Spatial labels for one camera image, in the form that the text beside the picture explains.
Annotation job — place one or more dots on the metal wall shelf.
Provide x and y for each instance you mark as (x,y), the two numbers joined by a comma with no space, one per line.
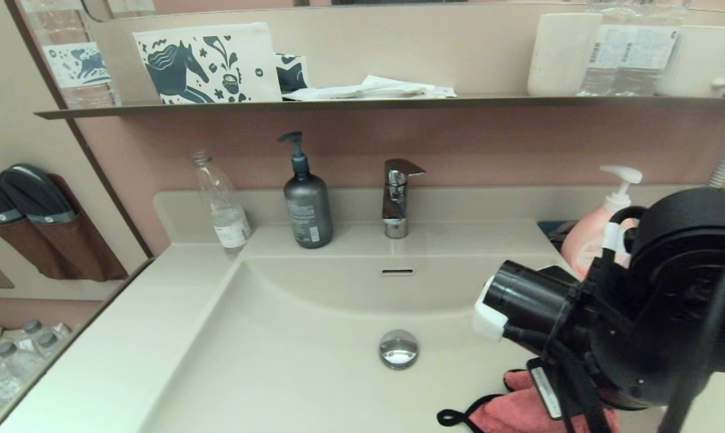
(338,106)

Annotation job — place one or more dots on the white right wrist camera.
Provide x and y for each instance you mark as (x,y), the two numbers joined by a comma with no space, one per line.
(489,313)

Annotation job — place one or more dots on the white ceramic sink basin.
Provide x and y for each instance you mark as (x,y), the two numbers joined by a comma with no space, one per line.
(314,373)

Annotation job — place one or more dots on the pink hand soap pump bottle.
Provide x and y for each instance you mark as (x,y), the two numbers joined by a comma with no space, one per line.
(585,240)

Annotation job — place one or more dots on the clear bottle horse print label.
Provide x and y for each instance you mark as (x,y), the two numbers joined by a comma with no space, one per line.
(74,65)

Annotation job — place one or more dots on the clear labelled water bottle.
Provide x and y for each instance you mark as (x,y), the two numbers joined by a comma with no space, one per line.
(652,55)
(608,55)

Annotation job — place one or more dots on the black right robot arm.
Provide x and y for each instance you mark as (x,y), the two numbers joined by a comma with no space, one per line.
(669,300)

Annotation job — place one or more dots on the dark blue packet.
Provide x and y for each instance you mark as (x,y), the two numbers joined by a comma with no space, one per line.
(549,230)

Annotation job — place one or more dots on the chrome sink drain stopper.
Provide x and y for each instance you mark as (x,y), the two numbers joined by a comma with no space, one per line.
(398,349)

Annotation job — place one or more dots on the white horse print pouch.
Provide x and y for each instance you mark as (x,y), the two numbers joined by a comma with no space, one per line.
(206,65)

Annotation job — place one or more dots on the brown slipper holder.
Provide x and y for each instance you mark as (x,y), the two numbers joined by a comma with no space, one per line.
(26,246)
(80,246)

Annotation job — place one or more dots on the pink cloth black trim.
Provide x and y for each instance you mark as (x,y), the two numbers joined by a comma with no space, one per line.
(519,412)

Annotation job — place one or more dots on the wall mirror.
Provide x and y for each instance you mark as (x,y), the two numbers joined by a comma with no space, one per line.
(248,5)

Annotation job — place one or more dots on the uncapped clear plastic bottle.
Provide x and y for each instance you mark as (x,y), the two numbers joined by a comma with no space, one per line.
(230,225)

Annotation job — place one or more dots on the chrome sink faucet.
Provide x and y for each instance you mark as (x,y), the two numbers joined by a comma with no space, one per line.
(394,204)

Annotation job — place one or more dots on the small teal patterned box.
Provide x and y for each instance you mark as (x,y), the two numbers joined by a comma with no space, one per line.
(291,73)

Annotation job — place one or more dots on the grey pump soap bottle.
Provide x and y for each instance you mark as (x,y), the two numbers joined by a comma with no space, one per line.
(308,210)

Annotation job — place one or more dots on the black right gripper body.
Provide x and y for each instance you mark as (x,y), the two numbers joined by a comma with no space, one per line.
(546,391)

